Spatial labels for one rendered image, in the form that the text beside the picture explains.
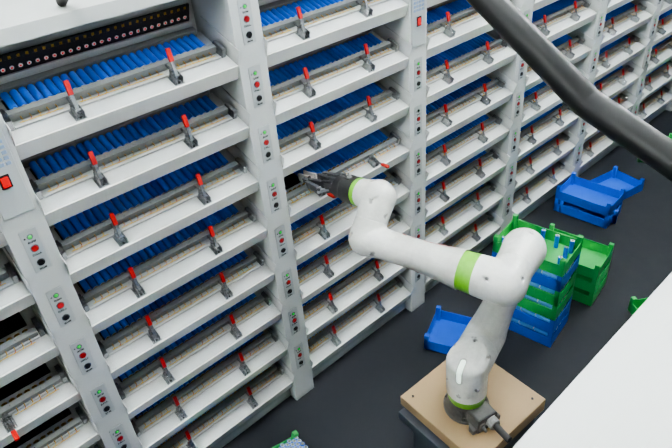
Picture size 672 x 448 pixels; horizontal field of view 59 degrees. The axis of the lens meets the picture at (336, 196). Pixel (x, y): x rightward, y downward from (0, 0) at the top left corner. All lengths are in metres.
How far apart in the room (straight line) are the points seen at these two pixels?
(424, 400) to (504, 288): 0.66
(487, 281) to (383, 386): 1.08
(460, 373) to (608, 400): 1.54
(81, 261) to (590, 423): 1.48
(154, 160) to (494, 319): 1.12
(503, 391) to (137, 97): 1.49
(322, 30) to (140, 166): 0.69
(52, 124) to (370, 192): 0.86
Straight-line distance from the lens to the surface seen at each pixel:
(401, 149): 2.34
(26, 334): 1.80
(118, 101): 1.59
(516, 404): 2.15
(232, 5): 1.66
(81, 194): 1.62
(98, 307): 1.83
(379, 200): 1.75
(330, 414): 2.52
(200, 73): 1.67
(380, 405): 2.53
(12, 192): 1.54
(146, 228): 1.75
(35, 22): 1.46
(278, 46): 1.80
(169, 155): 1.69
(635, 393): 0.39
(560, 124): 3.42
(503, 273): 1.62
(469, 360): 1.93
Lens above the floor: 2.01
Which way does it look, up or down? 33 degrees down
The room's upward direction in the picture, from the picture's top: 5 degrees counter-clockwise
